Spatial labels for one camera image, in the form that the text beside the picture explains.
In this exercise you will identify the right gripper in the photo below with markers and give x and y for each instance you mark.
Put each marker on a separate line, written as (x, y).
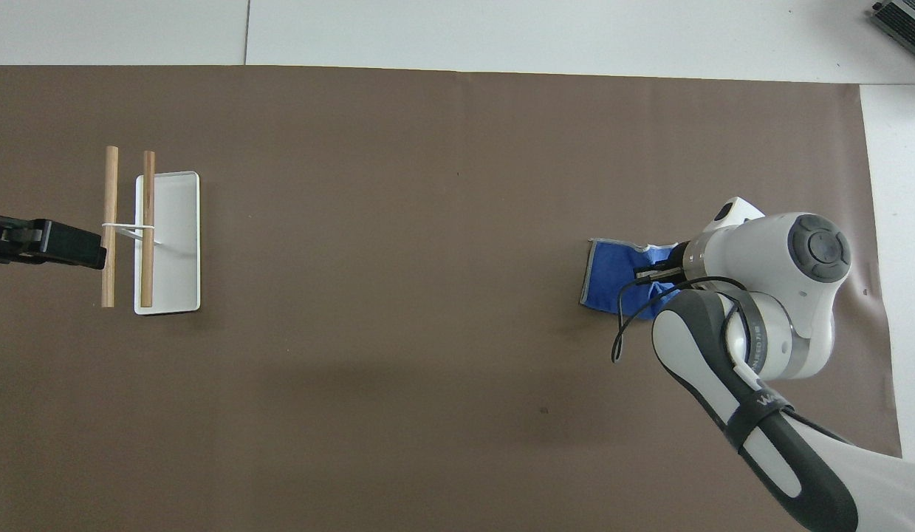
(679, 256)

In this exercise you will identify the blue towel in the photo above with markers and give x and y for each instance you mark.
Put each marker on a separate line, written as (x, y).
(612, 273)

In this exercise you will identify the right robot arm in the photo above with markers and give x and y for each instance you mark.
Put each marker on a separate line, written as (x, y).
(767, 251)

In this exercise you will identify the white towel rack wooden rods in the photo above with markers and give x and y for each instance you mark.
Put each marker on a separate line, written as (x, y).
(169, 244)

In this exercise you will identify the grey ribbed metal device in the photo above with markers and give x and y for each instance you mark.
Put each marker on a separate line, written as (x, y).
(907, 21)

